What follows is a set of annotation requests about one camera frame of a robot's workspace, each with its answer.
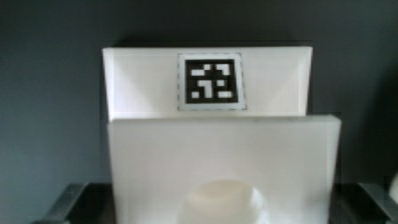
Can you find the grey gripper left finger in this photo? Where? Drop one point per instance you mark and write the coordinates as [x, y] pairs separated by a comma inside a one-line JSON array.
[[55, 216]]

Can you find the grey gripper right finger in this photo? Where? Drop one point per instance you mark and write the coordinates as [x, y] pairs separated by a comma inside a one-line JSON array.
[[378, 207]]

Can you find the white lamp base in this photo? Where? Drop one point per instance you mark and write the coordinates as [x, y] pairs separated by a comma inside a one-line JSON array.
[[222, 153]]

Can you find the white lamp bulb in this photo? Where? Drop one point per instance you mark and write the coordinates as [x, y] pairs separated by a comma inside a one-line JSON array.
[[392, 188]]

